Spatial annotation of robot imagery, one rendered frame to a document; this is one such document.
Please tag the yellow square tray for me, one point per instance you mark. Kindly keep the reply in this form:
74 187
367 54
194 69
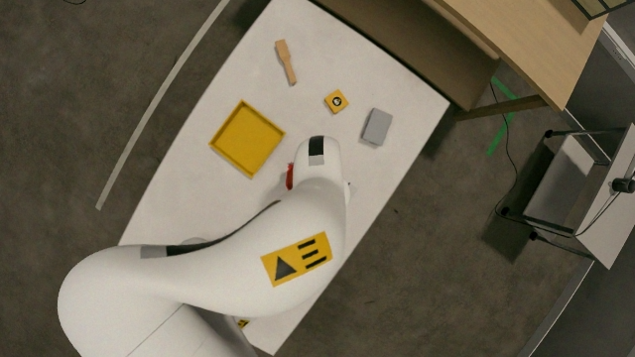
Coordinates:
245 139

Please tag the red pail with white wire handle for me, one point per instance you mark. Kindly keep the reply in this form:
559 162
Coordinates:
289 180

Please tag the tan wooden brush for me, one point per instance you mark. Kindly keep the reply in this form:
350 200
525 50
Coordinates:
285 58

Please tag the grey plastic case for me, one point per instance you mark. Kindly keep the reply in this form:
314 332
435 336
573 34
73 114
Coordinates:
377 126

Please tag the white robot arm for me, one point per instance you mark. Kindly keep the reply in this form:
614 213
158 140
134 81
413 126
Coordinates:
118 297

